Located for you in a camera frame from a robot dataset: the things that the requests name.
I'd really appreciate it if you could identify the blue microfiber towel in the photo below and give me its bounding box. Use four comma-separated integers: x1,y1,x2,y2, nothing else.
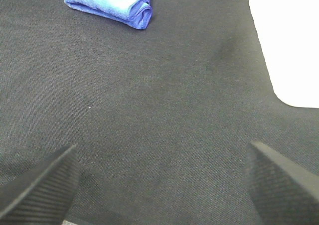
64,0,153,30

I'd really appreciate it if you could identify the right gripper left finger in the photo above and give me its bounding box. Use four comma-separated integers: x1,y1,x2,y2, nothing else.
0,145,80,225

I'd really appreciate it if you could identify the white plastic storage box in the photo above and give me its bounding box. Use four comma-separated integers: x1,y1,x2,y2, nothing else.
249,0,319,108

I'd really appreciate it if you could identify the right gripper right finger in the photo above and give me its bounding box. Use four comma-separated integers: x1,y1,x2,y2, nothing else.
246,141,319,225

